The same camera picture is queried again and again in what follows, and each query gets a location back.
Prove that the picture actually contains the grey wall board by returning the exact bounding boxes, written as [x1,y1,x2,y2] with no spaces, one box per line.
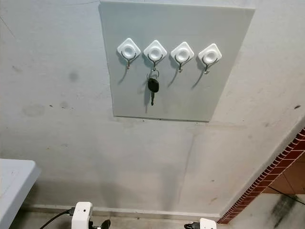
[99,1,256,122]

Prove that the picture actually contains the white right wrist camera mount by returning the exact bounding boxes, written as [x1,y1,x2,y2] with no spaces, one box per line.
[199,218,217,229]

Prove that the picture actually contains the black car key with ring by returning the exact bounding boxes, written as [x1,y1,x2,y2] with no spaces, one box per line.
[147,70,160,106]

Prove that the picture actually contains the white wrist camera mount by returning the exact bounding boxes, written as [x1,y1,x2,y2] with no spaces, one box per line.
[199,218,217,229]
[71,202,93,229]

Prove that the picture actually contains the red brick pattern partition edge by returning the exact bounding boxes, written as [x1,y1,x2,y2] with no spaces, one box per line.
[217,129,305,225]

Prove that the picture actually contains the brown partition panel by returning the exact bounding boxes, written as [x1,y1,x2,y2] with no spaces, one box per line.
[264,160,305,195]

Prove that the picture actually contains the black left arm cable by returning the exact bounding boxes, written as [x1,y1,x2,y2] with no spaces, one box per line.
[39,208,75,229]

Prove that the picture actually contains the white adhesive wall hook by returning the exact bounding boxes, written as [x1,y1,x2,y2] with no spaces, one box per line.
[198,43,223,74]
[143,40,168,71]
[117,38,142,70]
[170,42,195,73]

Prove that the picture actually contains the white skirting board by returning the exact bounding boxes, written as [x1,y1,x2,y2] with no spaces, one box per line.
[24,204,221,219]

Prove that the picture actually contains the white folding table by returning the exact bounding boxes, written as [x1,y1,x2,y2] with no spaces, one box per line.
[0,159,41,229]

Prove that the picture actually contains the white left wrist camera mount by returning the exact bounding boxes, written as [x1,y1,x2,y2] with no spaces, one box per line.
[71,202,93,229]

